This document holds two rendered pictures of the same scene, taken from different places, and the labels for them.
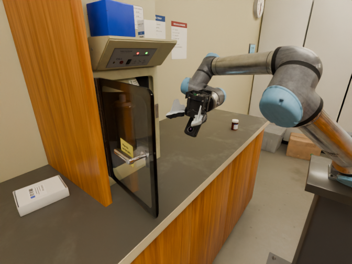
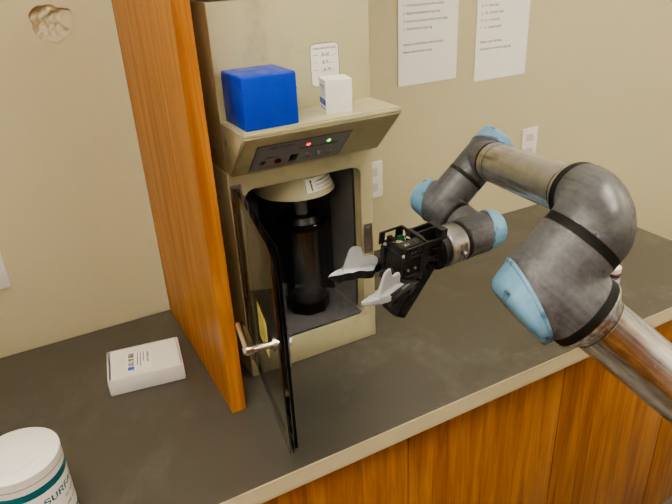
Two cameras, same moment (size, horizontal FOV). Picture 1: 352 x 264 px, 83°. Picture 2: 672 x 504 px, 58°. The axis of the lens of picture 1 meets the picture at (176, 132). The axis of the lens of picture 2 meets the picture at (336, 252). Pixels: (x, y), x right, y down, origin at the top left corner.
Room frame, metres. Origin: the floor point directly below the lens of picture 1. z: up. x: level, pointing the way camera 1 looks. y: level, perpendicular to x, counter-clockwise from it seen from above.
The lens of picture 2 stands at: (-0.23, -0.37, 1.77)
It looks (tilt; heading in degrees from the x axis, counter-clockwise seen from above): 26 degrees down; 25
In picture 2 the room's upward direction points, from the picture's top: 3 degrees counter-clockwise
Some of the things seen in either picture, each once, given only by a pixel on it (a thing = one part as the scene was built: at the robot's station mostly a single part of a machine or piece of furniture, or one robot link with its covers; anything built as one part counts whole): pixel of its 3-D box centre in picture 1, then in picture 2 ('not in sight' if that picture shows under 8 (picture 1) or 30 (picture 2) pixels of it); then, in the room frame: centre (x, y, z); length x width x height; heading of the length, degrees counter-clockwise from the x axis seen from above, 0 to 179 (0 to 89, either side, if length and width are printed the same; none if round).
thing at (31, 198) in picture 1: (41, 193); (145, 365); (0.62, 0.52, 0.96); 0.16 x 0.12 x 0.04; 134
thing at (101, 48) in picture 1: (138, 53); (314, 140); (0.78, 0.14, 1.46); 0.32 x 0.11 x 0.10; 142
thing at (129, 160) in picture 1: (129, 154); (254, 336); (0.50, 0.13, 1.20); 0.10 x 0.05 x 0.03; 42
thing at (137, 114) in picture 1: (125, 145); (263, 316); (0.57, 0.16, 1.19); 0.30 x 0.01 x 0.40; 42
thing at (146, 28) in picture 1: (146, 30); (335, 93); (0.82, 0.11, 1.54); 0.05 x 0.05 x 0.06; 38
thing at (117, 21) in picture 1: (111, 21); (259, 96); (0.70, 0.20, 1.56); 0.10 x 0.10 x 0.09; 52
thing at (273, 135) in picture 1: (262, 135); not in sight; (3.00, -1.42, 0.17); 0.60 x 0.42 x 0.33; 50
